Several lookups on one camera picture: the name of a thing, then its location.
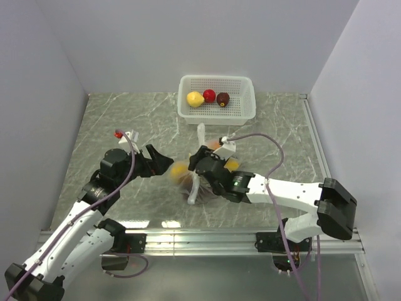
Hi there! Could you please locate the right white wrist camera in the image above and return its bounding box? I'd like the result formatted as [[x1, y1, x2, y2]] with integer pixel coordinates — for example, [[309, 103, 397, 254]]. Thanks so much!
[[213, 136, 236, 160]]

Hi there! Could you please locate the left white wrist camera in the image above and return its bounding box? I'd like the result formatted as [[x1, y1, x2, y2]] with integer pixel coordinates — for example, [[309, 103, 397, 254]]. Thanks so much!
[[114, 129, 140, 154]]

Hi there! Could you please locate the yellow lemon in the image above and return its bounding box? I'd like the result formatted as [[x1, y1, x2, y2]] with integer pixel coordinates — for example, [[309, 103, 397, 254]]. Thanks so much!
[[186, 91, 205, 108]]

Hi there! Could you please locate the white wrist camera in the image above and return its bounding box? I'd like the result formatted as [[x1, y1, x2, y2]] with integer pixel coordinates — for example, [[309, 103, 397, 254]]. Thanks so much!
[[114, 129, 140, 154], [213, 136, 236, 160]]

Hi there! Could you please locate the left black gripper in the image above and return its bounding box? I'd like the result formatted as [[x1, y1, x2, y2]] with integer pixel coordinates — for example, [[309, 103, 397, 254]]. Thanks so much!
[[116, 144, 174, 188]]

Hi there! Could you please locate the transparent plastic bag with fruit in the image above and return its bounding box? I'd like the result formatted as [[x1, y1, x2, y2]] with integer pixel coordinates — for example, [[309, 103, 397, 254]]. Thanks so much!
[[169, 123, 241, 205]]

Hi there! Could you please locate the white perforated plastic basket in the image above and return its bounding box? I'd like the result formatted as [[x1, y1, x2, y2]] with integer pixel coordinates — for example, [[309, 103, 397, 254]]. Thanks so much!
[[177, 75, 256, 126]]

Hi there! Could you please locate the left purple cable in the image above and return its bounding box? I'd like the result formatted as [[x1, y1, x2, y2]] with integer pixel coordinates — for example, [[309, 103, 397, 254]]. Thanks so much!
[[0, 130, 150, 301]]

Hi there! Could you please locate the aluminium mounting rail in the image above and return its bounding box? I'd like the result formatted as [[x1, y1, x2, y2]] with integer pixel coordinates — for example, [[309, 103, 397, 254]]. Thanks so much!
[[18, 227, 366, 301]]

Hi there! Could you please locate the dark purple passion fruit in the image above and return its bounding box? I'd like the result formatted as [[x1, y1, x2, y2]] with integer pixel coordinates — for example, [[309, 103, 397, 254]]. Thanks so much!
[[216, 92, 230, 107]]

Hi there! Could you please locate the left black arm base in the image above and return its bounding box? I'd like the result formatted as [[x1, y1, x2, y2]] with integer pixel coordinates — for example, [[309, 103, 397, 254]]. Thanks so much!
[[101, 233, 148, 274]]

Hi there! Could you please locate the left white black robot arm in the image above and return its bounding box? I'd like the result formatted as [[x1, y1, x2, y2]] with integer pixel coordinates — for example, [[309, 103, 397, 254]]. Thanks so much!
[[4, 144, 174, 300]]

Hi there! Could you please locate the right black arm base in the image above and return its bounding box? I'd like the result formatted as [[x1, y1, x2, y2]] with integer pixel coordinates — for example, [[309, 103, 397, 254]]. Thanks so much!
[[254, 231, 312, 273]]

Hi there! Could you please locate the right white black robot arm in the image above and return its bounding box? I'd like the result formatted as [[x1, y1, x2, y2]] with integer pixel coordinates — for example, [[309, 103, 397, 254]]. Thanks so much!
[[189, 145, 357, 251]]

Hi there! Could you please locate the red apple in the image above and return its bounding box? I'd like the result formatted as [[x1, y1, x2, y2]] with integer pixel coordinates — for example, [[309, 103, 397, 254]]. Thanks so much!
[[202, 89, 216, 103]]

